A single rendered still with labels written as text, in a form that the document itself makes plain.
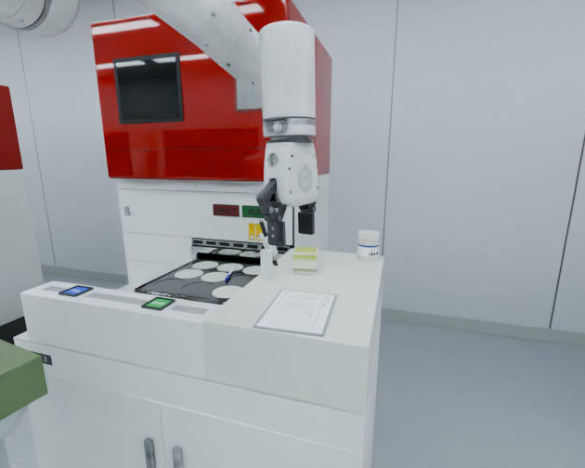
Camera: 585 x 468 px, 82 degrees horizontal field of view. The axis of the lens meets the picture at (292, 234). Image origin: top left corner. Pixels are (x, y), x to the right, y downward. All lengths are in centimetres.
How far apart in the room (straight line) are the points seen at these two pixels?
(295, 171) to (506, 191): 236
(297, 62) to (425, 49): 228
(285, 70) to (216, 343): 55
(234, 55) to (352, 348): 56
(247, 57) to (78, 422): 102
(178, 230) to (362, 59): 188
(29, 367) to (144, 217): 89
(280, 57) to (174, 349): 64
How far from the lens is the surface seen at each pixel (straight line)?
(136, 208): 164
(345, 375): 71
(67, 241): 447
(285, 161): 51
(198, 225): 146
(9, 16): 73
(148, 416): 101
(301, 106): 53
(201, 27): 58
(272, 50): 55
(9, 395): 90
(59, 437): 130
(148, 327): 87
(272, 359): 73
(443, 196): 271
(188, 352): 83
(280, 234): 53
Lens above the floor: 130
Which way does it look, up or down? 13 degrees down
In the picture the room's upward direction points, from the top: straight up
